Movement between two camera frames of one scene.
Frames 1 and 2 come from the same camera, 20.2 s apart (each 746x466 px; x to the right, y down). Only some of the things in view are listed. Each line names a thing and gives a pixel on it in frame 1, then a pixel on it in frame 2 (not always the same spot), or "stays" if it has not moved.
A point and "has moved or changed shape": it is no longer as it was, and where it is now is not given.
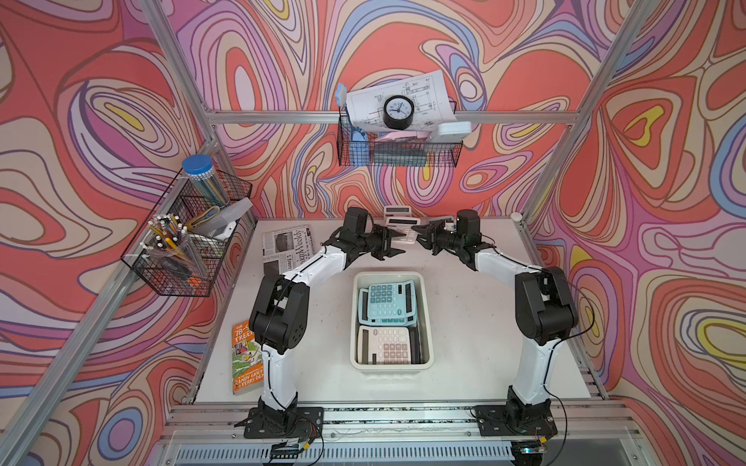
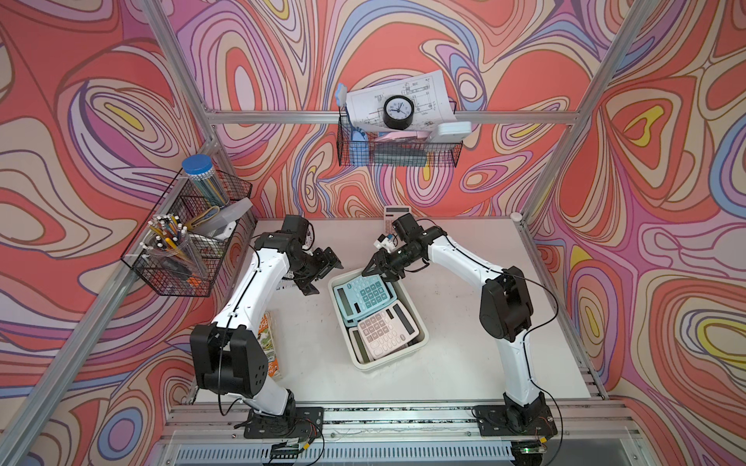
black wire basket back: [358, 149] stays
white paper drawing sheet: [427, 93] stays
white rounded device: [455, 130] stays
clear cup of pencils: [169, 242] stays
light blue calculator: [448, 220] -> [356, 298]
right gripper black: [432, 227] -> [383, 263]
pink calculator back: [404, 225] has moved or changed shape
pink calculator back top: [397, 212] stays
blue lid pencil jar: [200, 169] stays
